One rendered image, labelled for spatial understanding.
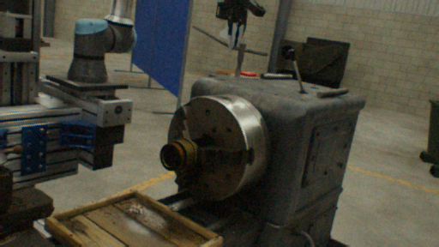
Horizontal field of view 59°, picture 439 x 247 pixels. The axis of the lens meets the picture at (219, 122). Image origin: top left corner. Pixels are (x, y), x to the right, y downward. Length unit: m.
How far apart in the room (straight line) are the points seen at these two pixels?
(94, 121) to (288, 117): 0.71
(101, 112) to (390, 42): 9.91
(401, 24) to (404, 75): 1.28
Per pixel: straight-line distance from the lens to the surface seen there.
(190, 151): 1.06
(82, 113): 1.54
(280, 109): 1.19
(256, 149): 1.10
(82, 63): 1.55
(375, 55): 10.99
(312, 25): 11.35
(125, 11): 1.65
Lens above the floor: 1.44
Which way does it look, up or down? 14 degrees down
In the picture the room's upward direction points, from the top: 9 degrees clockwise
